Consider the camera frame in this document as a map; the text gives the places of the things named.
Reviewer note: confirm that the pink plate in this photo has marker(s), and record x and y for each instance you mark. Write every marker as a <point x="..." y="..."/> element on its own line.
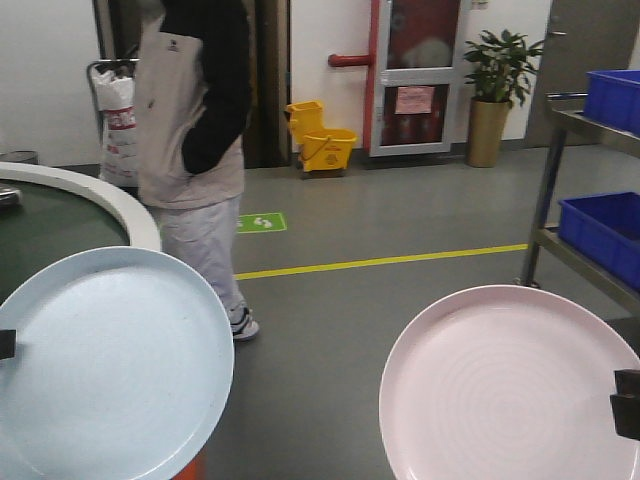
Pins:
<point x="505" y="382"/>

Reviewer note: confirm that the plant in gold pot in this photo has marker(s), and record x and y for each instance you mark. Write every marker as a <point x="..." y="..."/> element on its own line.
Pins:
<point x="502" y="68"/>

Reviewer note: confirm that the green circular conveyor belt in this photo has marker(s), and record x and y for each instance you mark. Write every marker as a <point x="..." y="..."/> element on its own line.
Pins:
<point x="50" y="224"/>

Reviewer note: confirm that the white outer conveyor rim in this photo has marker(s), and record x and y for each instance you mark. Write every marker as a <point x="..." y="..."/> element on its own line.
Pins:
<point x="132" y="215"/>

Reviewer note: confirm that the person in grey black jacket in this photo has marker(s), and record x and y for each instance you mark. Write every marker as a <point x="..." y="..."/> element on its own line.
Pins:
<point x="192" y="104"/>

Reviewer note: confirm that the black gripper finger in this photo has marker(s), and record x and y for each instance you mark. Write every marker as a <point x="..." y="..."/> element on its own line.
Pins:
<point x="625" y="403"/>
<point x="7" y="344"/>

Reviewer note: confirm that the green floor footprint sticker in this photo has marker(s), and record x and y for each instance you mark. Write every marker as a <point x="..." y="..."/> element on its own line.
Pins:
<point x="261" y="223"/>

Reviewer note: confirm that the blue bin shelf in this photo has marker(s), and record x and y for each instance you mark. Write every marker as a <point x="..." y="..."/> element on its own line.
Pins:
<point x="613" y="99"/>
<point x="605" y="229"/>

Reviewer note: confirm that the white grey remote controller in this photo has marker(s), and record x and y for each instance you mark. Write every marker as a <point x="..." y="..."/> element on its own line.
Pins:
<point x="10" y="196"/>

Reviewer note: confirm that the stainless steel cart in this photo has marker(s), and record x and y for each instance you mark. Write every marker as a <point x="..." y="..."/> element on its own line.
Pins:
<point x="544" y="235"/>

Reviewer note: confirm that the white printed plastic bag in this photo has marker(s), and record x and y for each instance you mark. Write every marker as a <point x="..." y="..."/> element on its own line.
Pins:
<point x="112" y="85"/>

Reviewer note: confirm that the yellow mop bucket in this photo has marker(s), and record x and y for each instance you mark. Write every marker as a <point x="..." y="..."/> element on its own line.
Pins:
<point x="321" y="149"/>

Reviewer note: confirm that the blue bin lower shelf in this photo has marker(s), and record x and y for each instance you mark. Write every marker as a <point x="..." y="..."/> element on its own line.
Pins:
<point x="605" y="229"/>

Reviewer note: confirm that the light blue plate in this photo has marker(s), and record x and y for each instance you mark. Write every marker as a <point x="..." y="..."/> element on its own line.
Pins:
<point x="122" y="368"/>

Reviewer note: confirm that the blue bin upper shelf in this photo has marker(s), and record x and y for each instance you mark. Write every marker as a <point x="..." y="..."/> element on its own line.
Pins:
<point x="613" y="99"/>

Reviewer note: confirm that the red framed fire cabinet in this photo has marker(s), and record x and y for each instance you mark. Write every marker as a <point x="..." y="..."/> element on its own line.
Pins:
<point x="413" y="64"/>

